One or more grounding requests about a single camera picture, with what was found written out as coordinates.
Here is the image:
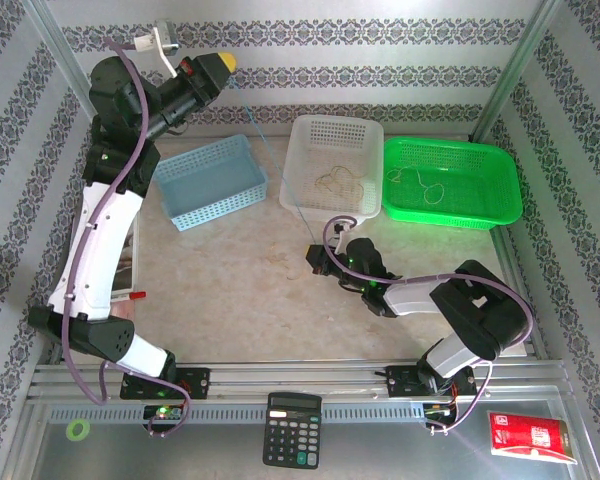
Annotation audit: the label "rubber band in green basket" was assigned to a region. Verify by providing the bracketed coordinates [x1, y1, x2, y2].
[384, 165, 447, 206]

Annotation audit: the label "rubber bands in white basket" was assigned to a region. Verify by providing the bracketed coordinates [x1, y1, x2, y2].
[313, 165, 367, 203]

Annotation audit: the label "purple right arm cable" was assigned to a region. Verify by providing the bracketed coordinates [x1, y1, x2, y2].
[322, 214, 536, 437]

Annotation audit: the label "blue cable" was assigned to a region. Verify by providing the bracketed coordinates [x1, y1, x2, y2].
[227, 73, 324, 248]

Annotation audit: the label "white plastic basket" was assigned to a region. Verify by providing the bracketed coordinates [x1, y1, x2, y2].
[278, 114, 386, 228]

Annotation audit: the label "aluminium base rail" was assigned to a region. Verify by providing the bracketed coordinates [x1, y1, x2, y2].
[29, 358, 572, 402]

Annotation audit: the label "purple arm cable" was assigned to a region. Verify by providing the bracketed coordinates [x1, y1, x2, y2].
[59, 36, 194, 440]
[322, 214, 536, 437]

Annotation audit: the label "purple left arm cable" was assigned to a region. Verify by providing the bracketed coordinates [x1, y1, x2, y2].
[59, 36, 194, 440]

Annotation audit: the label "small control board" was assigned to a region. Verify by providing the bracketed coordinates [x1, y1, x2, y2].
[143, 403, 185, 422]
[423, 401, 460, 428]

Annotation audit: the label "aluminium frame post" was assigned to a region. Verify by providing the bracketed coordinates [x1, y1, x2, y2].
[25, 0, 122, 152]
[469, 0, 564, 144]

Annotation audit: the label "black calculator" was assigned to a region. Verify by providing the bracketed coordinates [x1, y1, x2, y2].
[261, 390, 324, 471]

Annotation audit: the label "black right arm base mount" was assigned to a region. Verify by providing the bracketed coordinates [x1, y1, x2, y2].
[384, 364, 482, 402]

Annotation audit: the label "green plastic basket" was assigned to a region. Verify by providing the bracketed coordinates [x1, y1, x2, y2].
[381, 135, 525, 232]

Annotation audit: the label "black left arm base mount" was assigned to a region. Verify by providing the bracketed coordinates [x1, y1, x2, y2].
[119, 366, 213, 402]

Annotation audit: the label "light blue plastic basket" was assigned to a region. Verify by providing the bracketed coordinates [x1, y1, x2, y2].
[151, 133, 271, 233]

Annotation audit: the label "red packet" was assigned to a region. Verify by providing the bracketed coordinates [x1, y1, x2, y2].
[485, 409, 580, 466]

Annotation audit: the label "grey slotted cable duct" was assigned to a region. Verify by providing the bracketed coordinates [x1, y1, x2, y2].
[46, 404, 462, 424]

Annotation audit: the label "book with photo cover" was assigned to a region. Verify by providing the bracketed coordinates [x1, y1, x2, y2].
[110, 216, 142, 297]

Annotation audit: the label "green tape roll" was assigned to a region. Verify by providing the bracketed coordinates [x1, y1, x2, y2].
[65, 418, 92, 443]

